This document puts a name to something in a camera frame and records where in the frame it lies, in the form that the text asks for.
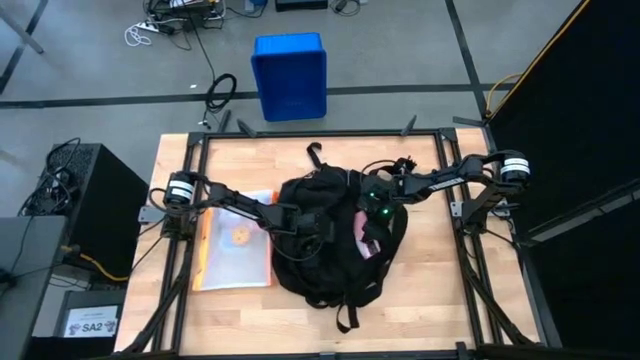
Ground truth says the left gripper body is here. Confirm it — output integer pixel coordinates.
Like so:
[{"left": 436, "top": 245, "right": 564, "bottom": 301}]
[{"left": 298, "top": 212, "right": 337, "bottom": 247}]

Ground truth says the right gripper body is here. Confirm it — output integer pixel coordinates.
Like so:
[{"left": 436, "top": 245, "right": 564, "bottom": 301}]
[{"left": 362, "top": 217, "right": 394, "bottom": 246}]

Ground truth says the pink smartphone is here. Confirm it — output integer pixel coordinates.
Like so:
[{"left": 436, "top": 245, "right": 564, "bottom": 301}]
[{"left": 353, "top": 209, "right": 384, "bottom": 260}]

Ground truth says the black backpack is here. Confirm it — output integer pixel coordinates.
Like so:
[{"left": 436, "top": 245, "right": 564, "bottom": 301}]
[{"left": 271, "top": 142, "right": 409, "bottom": 335}]

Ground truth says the mesh zip pouch orange trim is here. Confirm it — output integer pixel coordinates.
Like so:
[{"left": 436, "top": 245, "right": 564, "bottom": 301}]
[{"left": 192, "top": 188, "right": 279, "bottom": 293}]

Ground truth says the blue plastic bin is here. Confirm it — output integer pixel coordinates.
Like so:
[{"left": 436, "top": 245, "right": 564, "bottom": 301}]
[{"left": 250, "top": 32, "right": 329, "bottom": 123}]

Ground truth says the black computer tower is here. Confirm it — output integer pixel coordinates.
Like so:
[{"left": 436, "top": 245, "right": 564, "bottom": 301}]
[{"left": 37, "top": 143, "right": 150, "bottom": 281}]

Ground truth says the black flat box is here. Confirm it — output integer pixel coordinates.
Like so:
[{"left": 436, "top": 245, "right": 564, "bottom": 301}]
[{"left": 273, "top": 0, "right": 330, "bottom": 13}]

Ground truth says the black case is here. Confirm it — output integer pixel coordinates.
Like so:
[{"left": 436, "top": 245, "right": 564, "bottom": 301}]
[{"left": 52, "top": 289, "right": 126, "bottom": 360}]

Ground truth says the black backdrop panel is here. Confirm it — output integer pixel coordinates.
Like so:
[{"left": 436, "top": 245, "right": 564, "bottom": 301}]
[{"left": 482, "top": 0, "right": 640, "bottom": 360}]

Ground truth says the black metal beam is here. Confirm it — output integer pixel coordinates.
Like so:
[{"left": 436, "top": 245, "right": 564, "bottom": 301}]
[{"left": 522, "top": 177, "right": 640, "bottom": 241}]

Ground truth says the white SA2 label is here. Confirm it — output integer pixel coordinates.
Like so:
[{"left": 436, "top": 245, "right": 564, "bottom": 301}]
[{"left": 63, "top": 305, "right": 120, "bottom": 339}]

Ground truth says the white power strip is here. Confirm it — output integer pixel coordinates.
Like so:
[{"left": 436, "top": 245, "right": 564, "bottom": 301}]
[{"left": 137, "top": 20, "right": 174, "bottom": 35}]

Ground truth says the grey desk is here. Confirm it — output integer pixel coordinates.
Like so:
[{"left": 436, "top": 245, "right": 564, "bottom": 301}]
[{"left": 0, "top": 215, "right": 69, "bottom": 360}]

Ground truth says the grey metal leg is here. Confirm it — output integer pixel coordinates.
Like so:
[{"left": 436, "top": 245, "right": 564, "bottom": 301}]
[{"left": 0, "top": 5, "right": 46, "bottom": 55}]

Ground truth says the black metal table frame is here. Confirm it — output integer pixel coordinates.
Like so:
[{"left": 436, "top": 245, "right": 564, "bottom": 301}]
[{"left": 117, "top": 109, "right": 566, "bottom": 360}]

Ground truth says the coiled black cable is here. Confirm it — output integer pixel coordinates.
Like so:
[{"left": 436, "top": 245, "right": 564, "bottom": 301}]
[{"left": 202, "top": 73, "right": 238, "bottom": 129}]

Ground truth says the thin yellow cable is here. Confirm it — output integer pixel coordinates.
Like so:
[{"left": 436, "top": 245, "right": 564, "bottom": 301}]
[{"left": 485, "top": 72, "right": 524, "bottom": 119}]

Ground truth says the thick yellow cable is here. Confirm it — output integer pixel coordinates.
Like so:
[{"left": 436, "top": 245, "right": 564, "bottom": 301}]
[{"left": 59, "top": 244, "right": 130, "bottom": 283}]

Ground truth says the short black cable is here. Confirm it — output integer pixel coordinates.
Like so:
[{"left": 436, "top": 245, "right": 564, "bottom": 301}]
[{"left": 329, "top": 0, "right": 370, "bottom": 17}]

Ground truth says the black electronics with cables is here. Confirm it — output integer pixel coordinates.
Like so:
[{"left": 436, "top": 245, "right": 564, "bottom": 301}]
[{"left": 143, "top": 0, "right": 226, "bottom": 31}]

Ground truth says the black cable bundle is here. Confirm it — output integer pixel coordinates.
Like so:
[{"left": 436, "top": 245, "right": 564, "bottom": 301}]
[{"left": 17, "top": 137, "right": 84, "bottom": 219}]

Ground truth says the white cable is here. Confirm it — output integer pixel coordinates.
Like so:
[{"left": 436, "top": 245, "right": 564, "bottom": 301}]
[{"left": 123, "top": 22, "right": 152, "bottom": 48}]

